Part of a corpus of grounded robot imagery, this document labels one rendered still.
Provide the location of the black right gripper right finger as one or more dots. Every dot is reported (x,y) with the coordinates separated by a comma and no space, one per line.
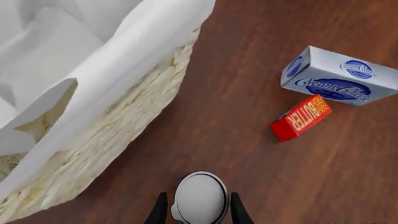
(238,211)

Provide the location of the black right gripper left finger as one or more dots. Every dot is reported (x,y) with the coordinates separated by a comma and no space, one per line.
(159,211)

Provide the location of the pale woven basket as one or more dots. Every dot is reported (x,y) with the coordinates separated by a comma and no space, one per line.
(102,130)

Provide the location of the white cloth basket liner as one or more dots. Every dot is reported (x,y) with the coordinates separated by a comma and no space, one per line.
(77,58)

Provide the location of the red butter box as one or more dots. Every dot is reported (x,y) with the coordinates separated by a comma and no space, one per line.
(300,119)

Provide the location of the silver blue cream cheese box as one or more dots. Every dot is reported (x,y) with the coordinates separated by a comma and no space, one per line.
(335,77)

